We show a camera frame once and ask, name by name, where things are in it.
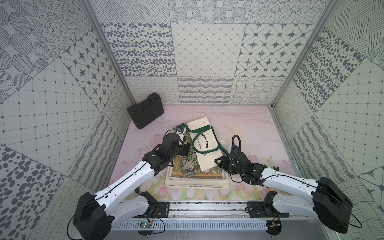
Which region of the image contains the green handled exhibition tote bag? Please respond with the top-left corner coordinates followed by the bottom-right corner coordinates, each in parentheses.
top-left (181, 117), bottom-right (228, 171)

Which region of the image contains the starry night canvas tote bag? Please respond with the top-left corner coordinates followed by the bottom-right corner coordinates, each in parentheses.
top-left (165, 167), bottom-right (230, 190)

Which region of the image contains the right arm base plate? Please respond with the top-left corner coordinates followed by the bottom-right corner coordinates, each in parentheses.
top-left (245, 202), bottom-right (290, 218)

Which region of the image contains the aluminium mounting rail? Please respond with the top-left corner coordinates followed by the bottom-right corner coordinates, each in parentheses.
top-left (110, 195), bottom-right (319, 222)

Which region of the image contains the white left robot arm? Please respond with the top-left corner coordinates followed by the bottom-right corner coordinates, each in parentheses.
top-left (70, 130), bottom-right (190, 240)

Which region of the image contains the black plastic tool case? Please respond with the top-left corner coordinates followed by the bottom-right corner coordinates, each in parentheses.
top-left (127, 93), bottom-right (165, 130)

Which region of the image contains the left circuit board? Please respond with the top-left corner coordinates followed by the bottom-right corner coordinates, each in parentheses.
top-left (138, 222), bottom-right (154, 236)

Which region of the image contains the yellow handled white bag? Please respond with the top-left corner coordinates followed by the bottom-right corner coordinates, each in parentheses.
top-left (166, 147), bottom-right (227, 181)

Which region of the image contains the circuit board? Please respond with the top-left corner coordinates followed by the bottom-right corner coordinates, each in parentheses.
top-left (267, 221), bottom-right (282, 236)
top-left (138, 222), bottom-right (154, 236)

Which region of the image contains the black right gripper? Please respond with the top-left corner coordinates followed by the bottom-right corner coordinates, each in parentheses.
top-left (214, 155), bottom-right (245, 177)

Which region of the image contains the black corrugated cable hose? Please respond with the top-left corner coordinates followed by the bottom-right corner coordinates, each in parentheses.
top-left (231, 134), bottom-right (243, 151)

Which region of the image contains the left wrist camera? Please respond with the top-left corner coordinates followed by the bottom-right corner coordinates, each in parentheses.
top-left (175, 125), bottom-right (187, 140)

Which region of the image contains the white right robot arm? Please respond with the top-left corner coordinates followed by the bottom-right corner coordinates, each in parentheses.
top-left (215, 146), bottom-right (353, 234)

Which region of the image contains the right circuit board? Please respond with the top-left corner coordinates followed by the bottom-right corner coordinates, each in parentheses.
top-left (267, 221), bottom-right (282, 236)

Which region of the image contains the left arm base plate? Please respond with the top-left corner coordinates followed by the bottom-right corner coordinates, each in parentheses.
top-left (135, 202), bottom-right (170, 218)

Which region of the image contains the pink floral table mat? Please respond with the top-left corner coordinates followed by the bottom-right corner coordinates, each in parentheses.
top-left (109, 106), bottom-right (295, 200)

